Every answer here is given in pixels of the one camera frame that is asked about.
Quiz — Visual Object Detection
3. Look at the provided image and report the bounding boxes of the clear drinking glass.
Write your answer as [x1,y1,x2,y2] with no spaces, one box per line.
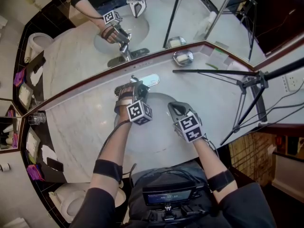
[28,112,47,126]

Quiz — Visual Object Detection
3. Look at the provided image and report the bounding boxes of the wall mirror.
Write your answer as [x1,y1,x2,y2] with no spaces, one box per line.
[0,0,304,152]

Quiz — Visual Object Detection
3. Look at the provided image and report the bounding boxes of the black power cable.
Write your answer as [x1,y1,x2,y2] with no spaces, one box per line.
[237,81,304,128]

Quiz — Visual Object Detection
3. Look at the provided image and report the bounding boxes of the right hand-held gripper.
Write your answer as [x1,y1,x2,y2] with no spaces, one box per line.
[167,101,203,143]

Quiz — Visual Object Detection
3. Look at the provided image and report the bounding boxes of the clear plastic sachet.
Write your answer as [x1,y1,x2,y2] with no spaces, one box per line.
[209,48,229,67]

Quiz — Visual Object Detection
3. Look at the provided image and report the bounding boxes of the person's left forearm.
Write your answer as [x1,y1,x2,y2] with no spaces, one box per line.
[89,108,133,200]

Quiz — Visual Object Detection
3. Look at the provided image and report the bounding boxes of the chest-mounted screen device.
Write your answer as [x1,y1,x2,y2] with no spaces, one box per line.
[142,185,198,207]

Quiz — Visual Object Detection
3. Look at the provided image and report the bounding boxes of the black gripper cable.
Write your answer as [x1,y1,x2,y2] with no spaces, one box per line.
[96,119,132,166]

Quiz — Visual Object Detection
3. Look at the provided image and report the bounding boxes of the person's left hand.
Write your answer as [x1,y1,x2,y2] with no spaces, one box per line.
[114,86,135,115]

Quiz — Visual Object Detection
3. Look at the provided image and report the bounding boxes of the person's dark shirt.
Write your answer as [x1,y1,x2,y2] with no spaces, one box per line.
[71,167,278,228]

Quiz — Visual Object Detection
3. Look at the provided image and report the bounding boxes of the white toilet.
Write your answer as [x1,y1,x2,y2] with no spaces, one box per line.
[48,181,127,224]

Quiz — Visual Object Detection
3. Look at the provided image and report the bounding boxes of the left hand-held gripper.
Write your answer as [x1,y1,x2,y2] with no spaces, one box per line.
[126,75,153,126]

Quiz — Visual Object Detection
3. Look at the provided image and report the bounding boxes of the metal soap dish with soap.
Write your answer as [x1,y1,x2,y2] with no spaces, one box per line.
[172,49,194,67]

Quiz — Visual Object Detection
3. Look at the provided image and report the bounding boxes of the black tripod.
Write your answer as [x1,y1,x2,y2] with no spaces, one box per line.
[172,57,304,147]

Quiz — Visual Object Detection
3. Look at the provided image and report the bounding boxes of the purple packet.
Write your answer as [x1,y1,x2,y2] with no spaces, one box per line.
[26,164,45,182]

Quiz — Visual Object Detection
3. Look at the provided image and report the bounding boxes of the black phone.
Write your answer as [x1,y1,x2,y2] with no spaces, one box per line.
[46,157,65,172]

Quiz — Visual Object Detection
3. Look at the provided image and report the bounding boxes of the white wall socket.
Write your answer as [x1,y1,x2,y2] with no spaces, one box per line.
[281,73,304,93]

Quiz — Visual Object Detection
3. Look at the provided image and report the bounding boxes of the person's right forearm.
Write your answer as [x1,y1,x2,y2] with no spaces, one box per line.
[192,136,239,200]

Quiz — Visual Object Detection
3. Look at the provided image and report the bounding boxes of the chrome sink faucet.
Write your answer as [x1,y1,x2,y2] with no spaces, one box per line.
[114,73,160,97]

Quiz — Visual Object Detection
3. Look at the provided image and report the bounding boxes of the white amenity tray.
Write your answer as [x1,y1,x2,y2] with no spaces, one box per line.
[25,126,41,164]

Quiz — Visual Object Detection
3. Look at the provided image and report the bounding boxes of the white sink basin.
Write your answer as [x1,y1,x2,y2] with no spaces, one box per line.
[113,92,200,154]

